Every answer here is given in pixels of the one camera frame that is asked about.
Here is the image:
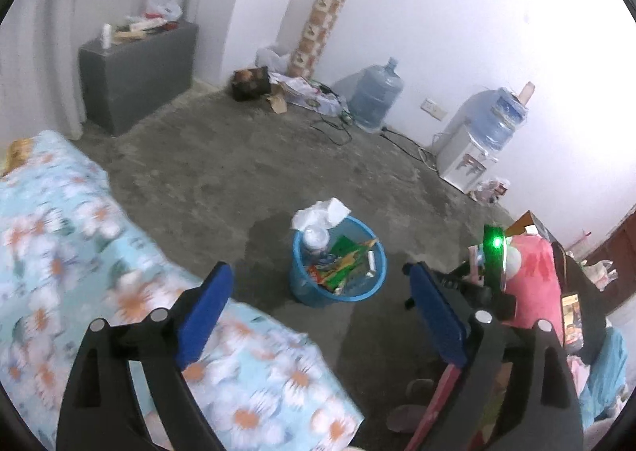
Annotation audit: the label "blue jug on dispenser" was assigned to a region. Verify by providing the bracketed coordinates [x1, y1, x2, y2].
[469, 83, 530, 151]

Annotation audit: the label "red foil wrapper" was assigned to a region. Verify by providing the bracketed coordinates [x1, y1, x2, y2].
[308, 264, 339, 288]

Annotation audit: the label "white plastic bag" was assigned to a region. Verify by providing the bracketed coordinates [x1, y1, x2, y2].
[256, 46, 291, 76]

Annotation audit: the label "black wall cable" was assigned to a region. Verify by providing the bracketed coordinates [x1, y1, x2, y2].
[380, 128, 443, 178]

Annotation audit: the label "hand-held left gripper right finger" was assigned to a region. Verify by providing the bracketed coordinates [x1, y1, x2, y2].
[403, 263, 584, 451]

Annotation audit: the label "white wall socket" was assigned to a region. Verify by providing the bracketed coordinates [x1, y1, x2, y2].
[420, 98, 448, 121]

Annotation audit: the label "dark carton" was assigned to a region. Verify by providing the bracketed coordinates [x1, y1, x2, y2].
[231, 66, 271, 102]

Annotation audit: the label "cardboard piece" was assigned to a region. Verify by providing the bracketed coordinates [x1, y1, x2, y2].
[263, 83, 289, 114]

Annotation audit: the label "floral blue blanket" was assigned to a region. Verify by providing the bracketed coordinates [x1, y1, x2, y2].
[0, 129, 366, 451]

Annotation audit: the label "pale slipper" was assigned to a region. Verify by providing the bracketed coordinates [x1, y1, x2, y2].
[405, 378, 438, 402]
[386, 404, 428, 433]

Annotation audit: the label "cream flat box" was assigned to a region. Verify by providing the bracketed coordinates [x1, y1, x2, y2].
[114, 18, 167, 41]

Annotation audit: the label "grey storage box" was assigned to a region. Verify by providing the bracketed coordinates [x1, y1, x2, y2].
[78, 22, 200, 138]

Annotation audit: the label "green foil wrapper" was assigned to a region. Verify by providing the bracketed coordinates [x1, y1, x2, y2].
[325, 235, 368, 283]

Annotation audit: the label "orange cardboard box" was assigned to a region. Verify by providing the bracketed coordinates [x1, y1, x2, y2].
[507, 212, 552, 243]

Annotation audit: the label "clear plastic bag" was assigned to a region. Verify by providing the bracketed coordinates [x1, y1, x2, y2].
[144, 0, 183, 20]

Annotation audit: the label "blue mesh wastebasket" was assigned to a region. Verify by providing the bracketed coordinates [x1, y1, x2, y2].
[291, 215, 388, 309]

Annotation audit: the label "light blue cloth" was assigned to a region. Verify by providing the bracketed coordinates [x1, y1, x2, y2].
[579, 327, 627, 427]

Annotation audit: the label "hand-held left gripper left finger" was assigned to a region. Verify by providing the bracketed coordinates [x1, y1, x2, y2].
[57, 261, 234, 451]

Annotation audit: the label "clear plastic bottle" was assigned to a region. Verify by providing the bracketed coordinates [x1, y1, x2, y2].
[302, 226, 333, 268]

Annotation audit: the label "crumpled printed plastic bag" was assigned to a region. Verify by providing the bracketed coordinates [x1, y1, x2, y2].
[271, 73, 349, 116]

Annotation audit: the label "dark bag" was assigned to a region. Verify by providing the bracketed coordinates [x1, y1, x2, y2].
[551, 242, 608, 363]

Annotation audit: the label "brown wooden cabinet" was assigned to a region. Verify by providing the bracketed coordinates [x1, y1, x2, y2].
[586, 205, 636, 313]

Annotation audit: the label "white water dispenser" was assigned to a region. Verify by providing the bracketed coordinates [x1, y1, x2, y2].
[434, 125, 500, 194]

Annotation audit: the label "blue water jug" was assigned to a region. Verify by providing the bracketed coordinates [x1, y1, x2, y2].
[348, 57, 404, 134]

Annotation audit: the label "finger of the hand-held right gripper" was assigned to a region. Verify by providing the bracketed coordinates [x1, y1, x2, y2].
[432, 259, 480, 290]

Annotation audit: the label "brown patterned roll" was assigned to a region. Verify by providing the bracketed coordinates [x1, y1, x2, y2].
[287, 0, 351, 80]

